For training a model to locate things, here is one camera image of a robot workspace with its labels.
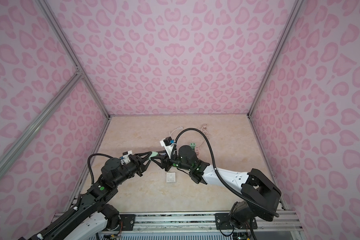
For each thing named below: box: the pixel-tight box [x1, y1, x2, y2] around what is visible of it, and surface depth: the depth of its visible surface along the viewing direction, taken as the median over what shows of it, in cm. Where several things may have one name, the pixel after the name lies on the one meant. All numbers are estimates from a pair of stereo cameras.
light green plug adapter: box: [148, 151, 159, 160], surface depth 73 cm
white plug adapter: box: [166, 172, 176, 183], surface depth 87 cm
